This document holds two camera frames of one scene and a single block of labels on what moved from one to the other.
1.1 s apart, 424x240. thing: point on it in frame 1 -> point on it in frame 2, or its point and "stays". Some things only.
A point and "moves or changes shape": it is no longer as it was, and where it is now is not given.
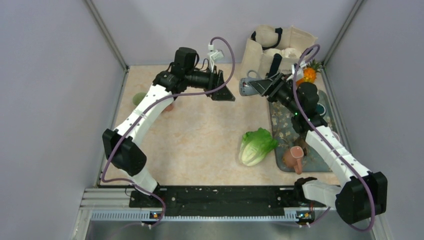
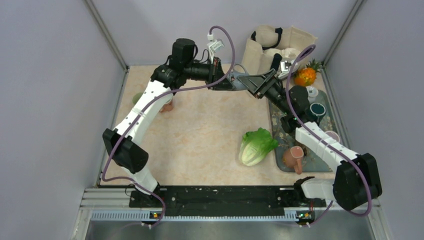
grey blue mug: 245,88 moves or changes shape
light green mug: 137,98 stays
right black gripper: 262,86 stays
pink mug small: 169,107 stays
